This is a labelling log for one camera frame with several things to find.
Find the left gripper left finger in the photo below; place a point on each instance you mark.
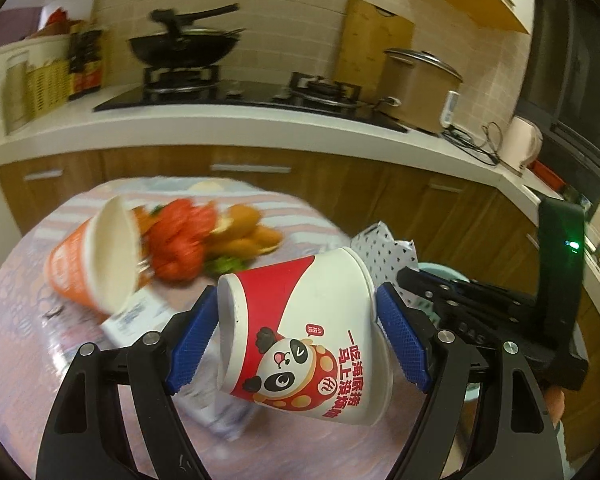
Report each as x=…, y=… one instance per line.
x=85, y=436

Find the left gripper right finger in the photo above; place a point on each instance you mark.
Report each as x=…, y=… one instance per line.
x=513, y=437

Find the milk carton box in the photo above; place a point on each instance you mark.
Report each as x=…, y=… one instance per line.
x=145, y=319

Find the polka dot paper wrapper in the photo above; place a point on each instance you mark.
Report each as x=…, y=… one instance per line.
x=384, y=257

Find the red white noodle cup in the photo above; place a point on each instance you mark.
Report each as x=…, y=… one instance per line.
x=303, y=337

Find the person's right hand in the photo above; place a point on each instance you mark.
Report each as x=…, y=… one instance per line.
x=554, y=398

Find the teal plastic waste basket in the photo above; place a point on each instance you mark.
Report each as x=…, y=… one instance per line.
x=453, y=367

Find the patterned tablecloth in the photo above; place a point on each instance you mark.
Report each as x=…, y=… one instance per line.
x=275, y=444

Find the orange paper cup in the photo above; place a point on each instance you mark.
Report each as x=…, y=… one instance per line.
x=97, y=264

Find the pink electric kettle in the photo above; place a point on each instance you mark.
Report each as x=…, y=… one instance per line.
x=521, y=145

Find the red plastic bag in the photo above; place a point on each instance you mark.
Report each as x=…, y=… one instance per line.
x=176, y=240

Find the brown rice cooker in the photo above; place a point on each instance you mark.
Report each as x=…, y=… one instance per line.
x=413, y=86

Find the wooden cutting board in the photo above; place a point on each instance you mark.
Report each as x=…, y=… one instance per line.
x=367, y=31

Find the yellow woven basket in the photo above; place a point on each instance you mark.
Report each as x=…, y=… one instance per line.
x=48, y=86

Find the grey cylindrical canister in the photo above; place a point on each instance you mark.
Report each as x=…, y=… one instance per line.
x=16, y=106

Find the black gas stove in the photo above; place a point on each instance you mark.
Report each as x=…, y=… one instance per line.
x=302, y=93

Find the dark sauce bottle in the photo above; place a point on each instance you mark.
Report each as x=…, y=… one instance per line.
x=76, y=66

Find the black wok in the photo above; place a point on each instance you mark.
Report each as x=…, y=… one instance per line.
x=183, y=43

